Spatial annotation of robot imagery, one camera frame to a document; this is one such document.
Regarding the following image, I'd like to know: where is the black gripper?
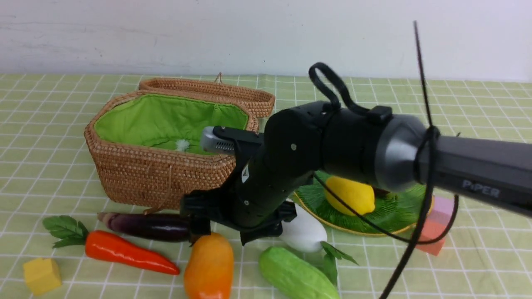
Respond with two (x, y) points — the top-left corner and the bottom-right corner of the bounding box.
(179, 156), (317, 246)

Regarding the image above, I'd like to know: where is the orange toy mango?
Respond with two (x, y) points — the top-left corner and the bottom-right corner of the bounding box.
(184, 233), (234, 299)

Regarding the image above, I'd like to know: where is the white toy radish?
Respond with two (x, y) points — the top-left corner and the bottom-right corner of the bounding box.
(280, 203), (359, 284)

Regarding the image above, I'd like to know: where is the green toy cucumber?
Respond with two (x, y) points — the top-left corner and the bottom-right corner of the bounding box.
(259, 246), (340, 299)

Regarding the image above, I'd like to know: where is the yellow toy lemon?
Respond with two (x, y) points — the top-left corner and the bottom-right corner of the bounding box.
(325, 176), (375, 215)

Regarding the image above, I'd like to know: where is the orange toy carrot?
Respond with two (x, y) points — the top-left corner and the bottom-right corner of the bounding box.
(42, 215), (180, 276)

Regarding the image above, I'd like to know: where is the dark purple passion fruit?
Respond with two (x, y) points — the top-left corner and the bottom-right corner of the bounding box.
(372, 187), (392, 197)

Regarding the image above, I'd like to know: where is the purple toy eggplant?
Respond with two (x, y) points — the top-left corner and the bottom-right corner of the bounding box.
(97, 212), (199, 244)

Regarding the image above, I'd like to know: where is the woven wicker basket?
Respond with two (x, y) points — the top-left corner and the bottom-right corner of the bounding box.
(84, 90), (259, 210)

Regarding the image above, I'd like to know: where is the woven wicker basket lid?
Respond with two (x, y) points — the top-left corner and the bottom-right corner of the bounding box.
(138, 73), (276, 118)

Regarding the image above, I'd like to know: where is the green glass leaf plate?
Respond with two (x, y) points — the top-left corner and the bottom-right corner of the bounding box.
(291, 172), (426, 236)

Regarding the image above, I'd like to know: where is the salmon foam cube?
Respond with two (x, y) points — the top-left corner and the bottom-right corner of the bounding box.
(416, 219), (447, 257)

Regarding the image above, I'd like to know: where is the green checkered tablecloth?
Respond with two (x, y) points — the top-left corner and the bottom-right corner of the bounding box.
(0, 74), (532, 299)

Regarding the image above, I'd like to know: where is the yellow foam cube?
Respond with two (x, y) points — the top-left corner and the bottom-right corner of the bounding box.
(23, 257), (62, 296)

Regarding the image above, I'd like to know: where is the pink foam cube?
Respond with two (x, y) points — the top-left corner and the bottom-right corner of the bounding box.
(428, 196), (454, 227)

